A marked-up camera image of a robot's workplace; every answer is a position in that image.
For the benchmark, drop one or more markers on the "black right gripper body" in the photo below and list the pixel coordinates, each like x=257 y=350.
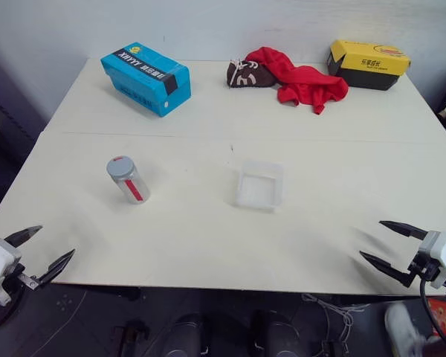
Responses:
x=427 y=268

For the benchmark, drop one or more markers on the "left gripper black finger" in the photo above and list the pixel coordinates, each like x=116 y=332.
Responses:
x=24 y=235
x=55 y=267

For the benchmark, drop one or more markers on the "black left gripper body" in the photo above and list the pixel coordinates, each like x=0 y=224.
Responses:
x=16 y=270

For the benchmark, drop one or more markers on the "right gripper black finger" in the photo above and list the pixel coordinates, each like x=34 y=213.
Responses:
x=388 y=267
x=405 y=229

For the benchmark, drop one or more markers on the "grey-lidded jar red label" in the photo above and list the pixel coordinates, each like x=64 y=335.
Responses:
x=134 y=189

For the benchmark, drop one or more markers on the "grey cap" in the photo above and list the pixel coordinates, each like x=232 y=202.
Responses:
x=119 y=167

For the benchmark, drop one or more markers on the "clear plastic square container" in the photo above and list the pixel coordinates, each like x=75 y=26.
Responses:
x=260 y=184

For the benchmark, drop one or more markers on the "white sneaker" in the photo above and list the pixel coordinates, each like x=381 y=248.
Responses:
x=403 y=329

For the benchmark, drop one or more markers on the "dark rounded shape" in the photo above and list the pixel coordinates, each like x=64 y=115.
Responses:
x=277 y=334
x=182 y=336

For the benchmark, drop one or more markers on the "yellow and black shoebox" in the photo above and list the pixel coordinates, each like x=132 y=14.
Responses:
x=368 y=65

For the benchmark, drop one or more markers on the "red cloth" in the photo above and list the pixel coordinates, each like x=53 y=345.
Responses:
x=304 y=83

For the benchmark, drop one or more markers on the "blue cardboard box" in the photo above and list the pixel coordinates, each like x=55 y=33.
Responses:
x=145 y=80

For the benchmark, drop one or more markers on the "brown shoe white laces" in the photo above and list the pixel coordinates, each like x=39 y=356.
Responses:
x=245 y=76

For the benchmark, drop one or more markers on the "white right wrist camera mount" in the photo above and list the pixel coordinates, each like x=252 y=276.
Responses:
x=444 y=251

